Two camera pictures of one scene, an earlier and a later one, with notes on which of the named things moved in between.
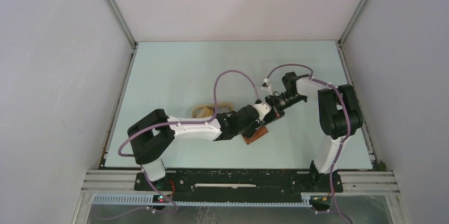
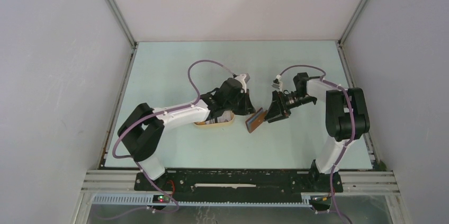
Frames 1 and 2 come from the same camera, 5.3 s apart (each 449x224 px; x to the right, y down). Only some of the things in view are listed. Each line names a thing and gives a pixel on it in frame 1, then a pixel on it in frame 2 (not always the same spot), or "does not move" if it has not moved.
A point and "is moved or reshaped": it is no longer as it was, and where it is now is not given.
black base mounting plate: x=239 y=185 does not move
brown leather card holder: x=260 y=132 is moved or reshaped
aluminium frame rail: x=118 y=186 does not move
